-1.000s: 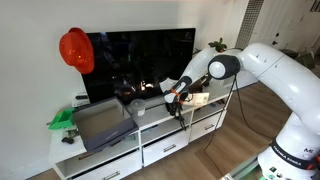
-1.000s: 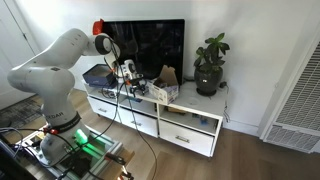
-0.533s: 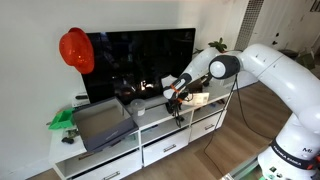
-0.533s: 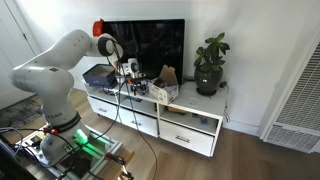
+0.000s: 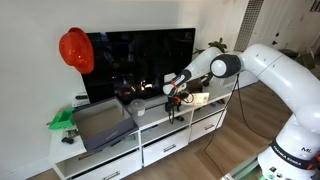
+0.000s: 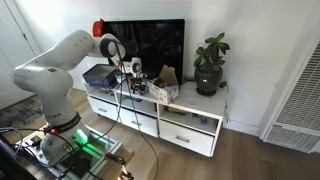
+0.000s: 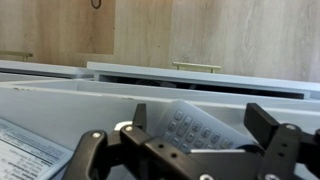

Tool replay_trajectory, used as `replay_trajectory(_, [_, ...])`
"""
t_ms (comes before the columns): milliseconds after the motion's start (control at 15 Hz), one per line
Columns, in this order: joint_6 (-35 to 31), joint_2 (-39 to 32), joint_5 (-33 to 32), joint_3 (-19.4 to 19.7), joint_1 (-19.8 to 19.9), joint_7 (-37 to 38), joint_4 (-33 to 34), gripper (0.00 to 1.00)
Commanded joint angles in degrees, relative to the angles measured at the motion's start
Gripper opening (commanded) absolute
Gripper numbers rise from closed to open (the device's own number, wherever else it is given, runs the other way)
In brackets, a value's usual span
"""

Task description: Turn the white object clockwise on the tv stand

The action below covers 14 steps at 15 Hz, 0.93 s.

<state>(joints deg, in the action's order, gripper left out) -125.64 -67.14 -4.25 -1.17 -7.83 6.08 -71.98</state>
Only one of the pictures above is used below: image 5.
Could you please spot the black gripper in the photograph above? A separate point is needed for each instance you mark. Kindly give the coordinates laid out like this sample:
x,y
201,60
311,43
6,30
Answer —
x,y
173,106

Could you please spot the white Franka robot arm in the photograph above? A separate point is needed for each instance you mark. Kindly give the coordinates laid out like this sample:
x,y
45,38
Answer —
x,y
266,66

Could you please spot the grey trash can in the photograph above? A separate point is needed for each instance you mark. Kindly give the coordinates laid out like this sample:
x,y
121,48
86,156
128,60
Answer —
x,y
288,52

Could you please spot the black flat-screen television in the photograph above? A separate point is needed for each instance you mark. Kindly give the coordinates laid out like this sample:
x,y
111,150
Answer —
x,y
133,60

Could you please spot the white cardboard box with flap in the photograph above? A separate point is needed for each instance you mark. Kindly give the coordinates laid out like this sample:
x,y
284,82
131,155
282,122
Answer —
x,y
200,99

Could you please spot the black remote on shelf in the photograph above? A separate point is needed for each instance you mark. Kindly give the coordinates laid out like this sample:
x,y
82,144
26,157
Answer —
x,y
180,118

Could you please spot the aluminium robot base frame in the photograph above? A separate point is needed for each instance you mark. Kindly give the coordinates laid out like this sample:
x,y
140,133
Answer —
x,y
243,170

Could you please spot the white wall vent grille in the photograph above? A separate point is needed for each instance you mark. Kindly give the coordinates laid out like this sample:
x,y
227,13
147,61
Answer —
x,y
249,23

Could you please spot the white router box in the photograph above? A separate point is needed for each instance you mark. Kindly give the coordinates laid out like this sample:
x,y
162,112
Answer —
x,y
80,99

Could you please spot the white tv stand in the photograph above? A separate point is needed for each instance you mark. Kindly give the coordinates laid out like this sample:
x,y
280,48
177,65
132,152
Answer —
x,y
153,116

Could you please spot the small black object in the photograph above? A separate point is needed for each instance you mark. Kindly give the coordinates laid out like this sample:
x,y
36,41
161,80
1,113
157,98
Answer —
x,y
67,140

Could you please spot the grey-blue open box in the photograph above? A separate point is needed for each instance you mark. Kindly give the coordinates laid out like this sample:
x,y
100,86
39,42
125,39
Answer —
x,y
103,125

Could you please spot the translucent cylinder container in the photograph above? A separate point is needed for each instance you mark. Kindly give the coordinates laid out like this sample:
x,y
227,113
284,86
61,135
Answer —
x,y
138,107

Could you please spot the green plastic container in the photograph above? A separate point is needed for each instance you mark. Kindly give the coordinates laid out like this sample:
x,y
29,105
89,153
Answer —
x,y
61,120

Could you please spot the small green circuit board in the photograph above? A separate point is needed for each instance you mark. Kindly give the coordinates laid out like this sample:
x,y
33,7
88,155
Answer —
x,y
71,133

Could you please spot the green plant in black pot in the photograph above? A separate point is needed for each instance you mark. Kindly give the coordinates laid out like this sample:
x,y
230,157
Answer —
x,y
220,44

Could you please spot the green bag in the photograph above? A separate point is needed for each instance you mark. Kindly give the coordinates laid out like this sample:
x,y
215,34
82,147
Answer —
x,y
306,61

